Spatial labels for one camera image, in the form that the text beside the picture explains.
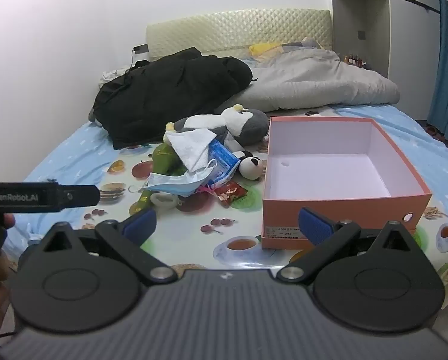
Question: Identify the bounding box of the cream quilted headboard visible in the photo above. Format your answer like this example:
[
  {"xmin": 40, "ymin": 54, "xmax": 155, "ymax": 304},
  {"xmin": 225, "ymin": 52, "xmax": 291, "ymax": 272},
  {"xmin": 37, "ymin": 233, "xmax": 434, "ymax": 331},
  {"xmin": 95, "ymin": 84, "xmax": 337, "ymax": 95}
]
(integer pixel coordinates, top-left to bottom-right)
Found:
[{"xmin": 146, "ymin": 9, "xmax": 331, "ymax": 61}]

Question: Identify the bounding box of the yellow pillow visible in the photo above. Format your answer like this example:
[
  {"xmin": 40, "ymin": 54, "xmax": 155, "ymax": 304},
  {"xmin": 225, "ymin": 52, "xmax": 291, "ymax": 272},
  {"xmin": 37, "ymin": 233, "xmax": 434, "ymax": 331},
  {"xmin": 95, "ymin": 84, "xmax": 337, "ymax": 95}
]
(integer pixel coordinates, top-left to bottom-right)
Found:
[{"xmin": 249, "ymin": 41, "xmax": 285, "ymax": 56}]

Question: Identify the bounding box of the black jacket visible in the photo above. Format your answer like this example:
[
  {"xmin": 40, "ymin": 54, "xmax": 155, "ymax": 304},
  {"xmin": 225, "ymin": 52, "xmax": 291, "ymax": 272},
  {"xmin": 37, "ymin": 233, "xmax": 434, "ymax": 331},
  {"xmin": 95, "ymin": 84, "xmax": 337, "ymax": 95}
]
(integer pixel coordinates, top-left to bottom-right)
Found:
[{"xmin": 89, "ymin": 47, "xmax": 254, "ymax": 150}]

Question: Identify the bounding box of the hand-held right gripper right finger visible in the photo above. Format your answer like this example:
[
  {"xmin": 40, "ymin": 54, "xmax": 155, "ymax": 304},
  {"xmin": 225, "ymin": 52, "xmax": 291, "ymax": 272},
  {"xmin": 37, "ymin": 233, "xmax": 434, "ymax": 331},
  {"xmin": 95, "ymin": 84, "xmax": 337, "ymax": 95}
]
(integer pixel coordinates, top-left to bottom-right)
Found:
[{"xmin": 276, "ymin": 206, "xmax": 414, "ymax": 286}]

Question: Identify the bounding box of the white crumpled cloth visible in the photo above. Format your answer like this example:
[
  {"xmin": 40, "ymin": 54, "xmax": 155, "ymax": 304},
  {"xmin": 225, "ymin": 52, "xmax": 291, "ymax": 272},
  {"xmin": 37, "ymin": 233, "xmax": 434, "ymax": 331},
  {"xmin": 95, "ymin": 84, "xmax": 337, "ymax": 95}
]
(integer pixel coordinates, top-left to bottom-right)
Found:
[{"xmin": 98, "ymin": 67, "xmax": 129, "ymax": 85}]

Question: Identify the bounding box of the grey duvet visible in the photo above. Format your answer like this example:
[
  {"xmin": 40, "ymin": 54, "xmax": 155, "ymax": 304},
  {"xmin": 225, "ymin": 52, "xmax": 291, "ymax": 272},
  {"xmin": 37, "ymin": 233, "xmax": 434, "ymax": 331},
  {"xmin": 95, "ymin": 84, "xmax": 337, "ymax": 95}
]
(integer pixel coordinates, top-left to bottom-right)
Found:
[{"xmin": 239, "ymin": 39, "xmax": 402, "ymax": 112}]

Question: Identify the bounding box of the light blue bed sheet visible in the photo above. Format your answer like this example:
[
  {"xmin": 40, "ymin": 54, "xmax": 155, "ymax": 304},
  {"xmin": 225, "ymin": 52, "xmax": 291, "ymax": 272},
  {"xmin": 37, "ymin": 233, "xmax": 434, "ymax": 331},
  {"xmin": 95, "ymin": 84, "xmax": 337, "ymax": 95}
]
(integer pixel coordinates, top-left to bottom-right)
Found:
[{"xmin": 3, "ymin": 103, "xmax": 448, "ymax": 256}]

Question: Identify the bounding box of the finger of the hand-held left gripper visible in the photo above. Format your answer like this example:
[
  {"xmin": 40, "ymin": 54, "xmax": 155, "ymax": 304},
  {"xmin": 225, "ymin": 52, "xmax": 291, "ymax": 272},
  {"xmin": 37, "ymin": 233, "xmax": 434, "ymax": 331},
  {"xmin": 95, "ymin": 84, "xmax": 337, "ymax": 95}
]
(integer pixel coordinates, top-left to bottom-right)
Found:
[{"xmin": 57, "ymin": 184, "xmax": 101, "ymax": 208}]

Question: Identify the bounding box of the small panda plush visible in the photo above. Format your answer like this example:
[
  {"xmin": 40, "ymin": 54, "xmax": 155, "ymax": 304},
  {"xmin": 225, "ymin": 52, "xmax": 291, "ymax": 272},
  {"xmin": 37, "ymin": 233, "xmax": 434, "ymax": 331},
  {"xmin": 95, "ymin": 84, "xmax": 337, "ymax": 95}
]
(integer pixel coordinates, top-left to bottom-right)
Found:
[{"xmin": 233, "ymin": 151, "xmax": 267, "ymax": 181}]

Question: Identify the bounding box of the white wardrobe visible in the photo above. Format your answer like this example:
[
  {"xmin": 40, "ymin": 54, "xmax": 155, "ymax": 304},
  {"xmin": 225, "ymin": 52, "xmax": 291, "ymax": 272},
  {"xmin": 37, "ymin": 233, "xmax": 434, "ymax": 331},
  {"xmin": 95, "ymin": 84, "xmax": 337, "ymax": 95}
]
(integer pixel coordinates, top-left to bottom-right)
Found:
[{"xmin": 329, "ymin": 0, "xmax": 442, "ymax": 121}]

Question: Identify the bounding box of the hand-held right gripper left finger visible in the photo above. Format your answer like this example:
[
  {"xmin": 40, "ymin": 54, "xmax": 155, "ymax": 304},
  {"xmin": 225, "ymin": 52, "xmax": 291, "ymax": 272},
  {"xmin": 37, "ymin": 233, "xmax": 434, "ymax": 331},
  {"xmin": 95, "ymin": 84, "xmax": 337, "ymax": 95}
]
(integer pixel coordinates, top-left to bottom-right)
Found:
[{"xmin": 40, "ymin": 207, "xmax": 178, "ymax": 286}]

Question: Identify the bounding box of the row of small bottles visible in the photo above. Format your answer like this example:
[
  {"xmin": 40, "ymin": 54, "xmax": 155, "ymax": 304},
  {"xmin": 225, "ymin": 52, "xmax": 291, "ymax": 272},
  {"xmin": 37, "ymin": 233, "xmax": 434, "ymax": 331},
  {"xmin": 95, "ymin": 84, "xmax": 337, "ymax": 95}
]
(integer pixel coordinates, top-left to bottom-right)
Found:
[{"xmin": 342, "ymin": 53, "xmax": 372, "ymax": 69}]

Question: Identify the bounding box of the blue tissue pack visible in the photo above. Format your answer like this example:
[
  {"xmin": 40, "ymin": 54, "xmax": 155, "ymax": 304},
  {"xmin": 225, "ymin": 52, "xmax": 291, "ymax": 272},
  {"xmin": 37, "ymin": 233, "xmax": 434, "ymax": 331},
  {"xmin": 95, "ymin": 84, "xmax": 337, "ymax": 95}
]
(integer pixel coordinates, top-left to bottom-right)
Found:
[{"xmin": 205, "ymin": 139, "xmax": 242, "ymax": 190}]

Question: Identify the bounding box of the blue face mask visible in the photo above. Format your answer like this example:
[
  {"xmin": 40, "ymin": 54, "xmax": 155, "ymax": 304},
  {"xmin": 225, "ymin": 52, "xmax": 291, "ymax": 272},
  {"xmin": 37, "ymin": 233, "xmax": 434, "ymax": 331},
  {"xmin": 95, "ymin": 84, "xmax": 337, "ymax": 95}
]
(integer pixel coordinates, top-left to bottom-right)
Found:
[{"xmin": 142, "ymin": 157, "xmax": 219, "ymax": 198}]

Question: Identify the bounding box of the red foil packet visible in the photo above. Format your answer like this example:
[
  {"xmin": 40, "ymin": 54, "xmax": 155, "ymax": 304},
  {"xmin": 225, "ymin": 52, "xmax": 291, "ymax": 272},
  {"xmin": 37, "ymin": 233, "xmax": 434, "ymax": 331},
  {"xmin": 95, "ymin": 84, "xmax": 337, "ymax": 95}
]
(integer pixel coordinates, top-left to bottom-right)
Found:
[{"xmin": 214, "ymin": 181, "xmax": 249, "ymax": 207}]

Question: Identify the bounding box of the food print mat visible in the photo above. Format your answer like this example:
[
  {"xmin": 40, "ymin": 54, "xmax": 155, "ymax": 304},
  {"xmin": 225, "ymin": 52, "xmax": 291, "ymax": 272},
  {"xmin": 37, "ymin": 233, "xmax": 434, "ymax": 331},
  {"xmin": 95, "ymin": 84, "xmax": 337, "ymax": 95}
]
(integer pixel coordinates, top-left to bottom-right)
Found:
[{"xmin": 74, "ymin": 107, "xmax": 448, "ymax": 271}]

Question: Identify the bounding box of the pink cardboard box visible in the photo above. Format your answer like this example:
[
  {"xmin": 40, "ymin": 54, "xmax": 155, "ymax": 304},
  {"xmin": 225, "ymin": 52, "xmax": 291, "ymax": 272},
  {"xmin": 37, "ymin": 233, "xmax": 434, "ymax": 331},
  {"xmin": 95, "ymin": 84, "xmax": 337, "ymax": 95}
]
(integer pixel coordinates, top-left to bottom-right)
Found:
[{"xmin": 261, "ymin": 116, "xmax": 433, "ymax": 251}]

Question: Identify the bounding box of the white towel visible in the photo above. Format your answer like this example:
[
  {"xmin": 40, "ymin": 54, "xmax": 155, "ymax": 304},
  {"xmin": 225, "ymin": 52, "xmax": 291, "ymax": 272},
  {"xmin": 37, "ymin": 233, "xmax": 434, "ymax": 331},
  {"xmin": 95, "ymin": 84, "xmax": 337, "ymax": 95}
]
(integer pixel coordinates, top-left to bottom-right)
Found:
[{"xmin": 164, "ymin": 128, "xmax": 219, "ymax": 171}]

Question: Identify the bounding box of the green plush massage stick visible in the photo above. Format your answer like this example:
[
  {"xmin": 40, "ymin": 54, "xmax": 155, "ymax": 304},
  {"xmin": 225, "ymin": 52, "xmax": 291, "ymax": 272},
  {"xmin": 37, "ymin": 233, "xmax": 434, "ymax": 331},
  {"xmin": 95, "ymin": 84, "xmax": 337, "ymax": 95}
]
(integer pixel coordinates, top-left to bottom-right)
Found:
[{"xmin": 128, "ymin": 142, "xmax": 187, "ymax": 214}]

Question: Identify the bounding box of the grey white penguin plush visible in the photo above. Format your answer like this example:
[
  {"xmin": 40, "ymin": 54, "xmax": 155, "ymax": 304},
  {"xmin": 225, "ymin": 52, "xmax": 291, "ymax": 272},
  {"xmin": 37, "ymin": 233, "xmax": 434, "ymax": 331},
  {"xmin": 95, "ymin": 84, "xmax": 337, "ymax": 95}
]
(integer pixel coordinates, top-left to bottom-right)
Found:
[{"xmin": 165, "ymin": 104, "xmax": 270, "ymax": 148}]

